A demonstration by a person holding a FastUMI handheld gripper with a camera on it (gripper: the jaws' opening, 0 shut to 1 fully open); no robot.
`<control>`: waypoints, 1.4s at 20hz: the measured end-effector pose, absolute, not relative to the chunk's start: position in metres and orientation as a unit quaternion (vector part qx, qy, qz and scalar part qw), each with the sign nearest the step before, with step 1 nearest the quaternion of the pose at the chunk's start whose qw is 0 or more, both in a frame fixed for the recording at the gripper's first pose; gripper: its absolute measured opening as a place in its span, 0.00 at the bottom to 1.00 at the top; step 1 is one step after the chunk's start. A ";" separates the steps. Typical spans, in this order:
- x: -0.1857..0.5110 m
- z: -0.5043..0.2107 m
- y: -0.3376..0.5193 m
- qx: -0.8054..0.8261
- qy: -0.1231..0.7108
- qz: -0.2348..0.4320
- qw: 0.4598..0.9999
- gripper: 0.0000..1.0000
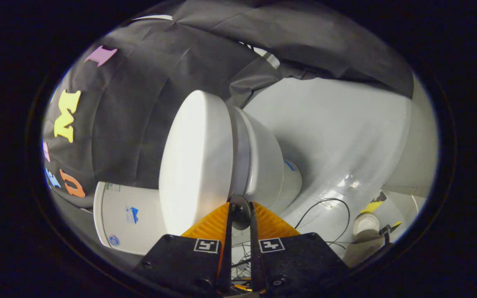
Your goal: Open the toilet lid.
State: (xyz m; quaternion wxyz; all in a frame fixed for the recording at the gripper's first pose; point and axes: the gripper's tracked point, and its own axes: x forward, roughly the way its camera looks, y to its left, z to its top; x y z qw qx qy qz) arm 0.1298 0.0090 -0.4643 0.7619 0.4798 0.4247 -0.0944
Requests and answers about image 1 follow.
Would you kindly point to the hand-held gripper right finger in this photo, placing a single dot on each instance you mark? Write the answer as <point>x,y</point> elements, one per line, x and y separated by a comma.
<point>255,256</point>

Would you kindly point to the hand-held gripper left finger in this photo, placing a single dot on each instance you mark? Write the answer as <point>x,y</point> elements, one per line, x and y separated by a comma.
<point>227,256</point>

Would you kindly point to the round dark lid knob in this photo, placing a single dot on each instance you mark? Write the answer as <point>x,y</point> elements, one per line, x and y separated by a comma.
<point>241,213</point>

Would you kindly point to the white toilet lid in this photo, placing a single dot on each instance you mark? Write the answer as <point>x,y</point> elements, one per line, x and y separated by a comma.
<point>197,161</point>

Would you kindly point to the white toilet bowl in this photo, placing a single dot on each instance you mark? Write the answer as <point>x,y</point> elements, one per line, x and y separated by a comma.
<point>267,169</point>

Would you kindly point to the white toilet seat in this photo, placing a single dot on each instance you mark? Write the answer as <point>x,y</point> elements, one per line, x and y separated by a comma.
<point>240,157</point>

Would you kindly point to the black backdrop cloth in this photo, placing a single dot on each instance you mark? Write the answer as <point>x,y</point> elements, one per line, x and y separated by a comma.
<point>139,103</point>

